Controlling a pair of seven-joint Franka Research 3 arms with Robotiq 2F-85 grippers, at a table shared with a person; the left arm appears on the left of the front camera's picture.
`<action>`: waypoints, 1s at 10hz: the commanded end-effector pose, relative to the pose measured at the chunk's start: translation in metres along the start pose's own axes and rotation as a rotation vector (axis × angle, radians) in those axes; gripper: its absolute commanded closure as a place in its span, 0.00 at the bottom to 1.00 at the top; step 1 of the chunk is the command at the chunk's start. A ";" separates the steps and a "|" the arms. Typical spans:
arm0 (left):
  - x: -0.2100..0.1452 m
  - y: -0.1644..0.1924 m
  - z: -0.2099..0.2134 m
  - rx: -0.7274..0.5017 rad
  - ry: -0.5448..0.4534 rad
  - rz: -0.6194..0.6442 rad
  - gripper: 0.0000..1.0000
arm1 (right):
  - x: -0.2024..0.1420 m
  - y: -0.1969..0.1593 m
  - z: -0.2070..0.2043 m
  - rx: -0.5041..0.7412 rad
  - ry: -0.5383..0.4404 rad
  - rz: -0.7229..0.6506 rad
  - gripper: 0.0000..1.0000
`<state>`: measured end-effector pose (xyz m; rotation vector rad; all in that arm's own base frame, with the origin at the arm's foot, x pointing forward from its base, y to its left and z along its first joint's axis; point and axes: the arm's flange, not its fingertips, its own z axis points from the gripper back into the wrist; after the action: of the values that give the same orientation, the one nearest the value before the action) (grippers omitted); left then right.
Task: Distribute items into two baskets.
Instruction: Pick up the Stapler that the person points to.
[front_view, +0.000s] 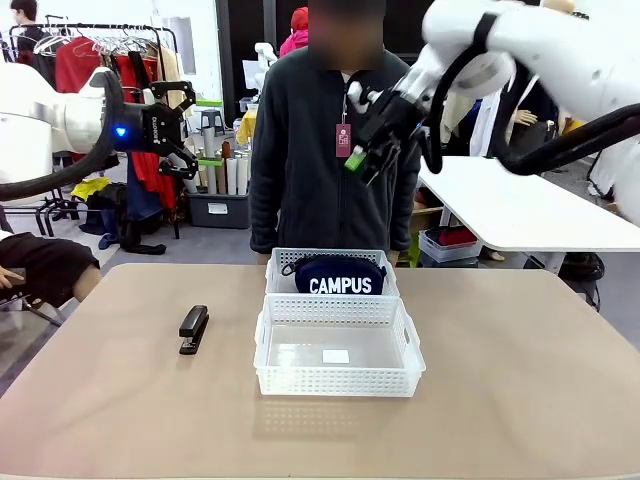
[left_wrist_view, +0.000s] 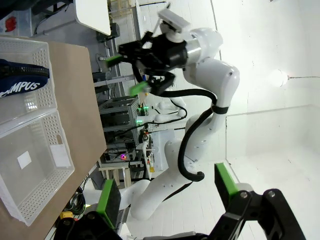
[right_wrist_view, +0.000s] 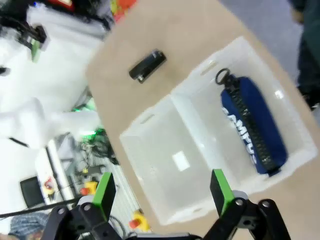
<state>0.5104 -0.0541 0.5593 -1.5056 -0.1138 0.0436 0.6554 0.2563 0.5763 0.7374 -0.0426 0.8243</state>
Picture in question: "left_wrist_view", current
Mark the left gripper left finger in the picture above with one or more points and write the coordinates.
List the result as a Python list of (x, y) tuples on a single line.
[(110, 200)]

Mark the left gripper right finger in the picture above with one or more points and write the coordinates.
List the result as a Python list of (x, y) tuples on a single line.
[(250, 215)]

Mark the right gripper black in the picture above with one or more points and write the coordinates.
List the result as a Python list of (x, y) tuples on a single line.
[(167, 55)]

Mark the navy Campus pencil case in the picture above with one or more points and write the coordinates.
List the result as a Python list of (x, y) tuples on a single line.
[(22, 75)]

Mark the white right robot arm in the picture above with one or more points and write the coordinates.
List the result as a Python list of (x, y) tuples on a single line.
[(220, 80)]

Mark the wooden stool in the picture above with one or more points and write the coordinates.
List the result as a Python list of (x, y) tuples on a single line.
[(117, 172)]

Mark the yellow plug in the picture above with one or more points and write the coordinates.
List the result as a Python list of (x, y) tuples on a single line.
[(66, 215)]

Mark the white basket with label sticker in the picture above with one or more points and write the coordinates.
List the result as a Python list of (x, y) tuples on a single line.
[(50, 180)]

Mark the white side table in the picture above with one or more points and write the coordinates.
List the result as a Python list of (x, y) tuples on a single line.
[(93, 15)]

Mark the white perforated plastic basket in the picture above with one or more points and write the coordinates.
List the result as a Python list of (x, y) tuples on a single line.
[(45, 82)]

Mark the bright lamp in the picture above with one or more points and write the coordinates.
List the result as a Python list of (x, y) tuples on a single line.
[(280, 78)]

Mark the white crate with red item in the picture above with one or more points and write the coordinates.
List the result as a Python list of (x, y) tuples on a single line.
[(15, 22)]

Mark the aluminium frame rack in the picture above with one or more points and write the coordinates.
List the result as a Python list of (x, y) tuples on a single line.
[(117, 112)]

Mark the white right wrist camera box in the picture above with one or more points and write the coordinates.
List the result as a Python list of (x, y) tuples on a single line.
[(175, 21)]

